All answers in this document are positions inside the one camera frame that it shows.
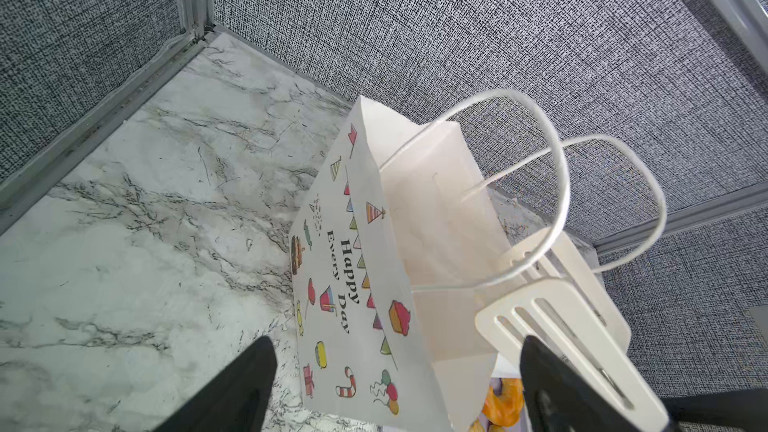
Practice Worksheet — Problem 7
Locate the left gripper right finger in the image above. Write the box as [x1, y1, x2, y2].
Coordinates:
[520, 335, 636, 432]

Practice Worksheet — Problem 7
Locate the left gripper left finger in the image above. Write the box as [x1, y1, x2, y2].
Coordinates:
[156, 336, 277, 431]

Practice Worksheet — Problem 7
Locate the white paper gift bag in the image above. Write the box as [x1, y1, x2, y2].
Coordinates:
[289, 88, 668, 432]

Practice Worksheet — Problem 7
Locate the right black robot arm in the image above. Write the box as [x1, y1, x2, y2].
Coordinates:
[661, 388, 767, 431]

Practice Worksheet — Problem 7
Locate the glazed ring donut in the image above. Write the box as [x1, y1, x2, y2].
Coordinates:
[482, 378, 525, 428]

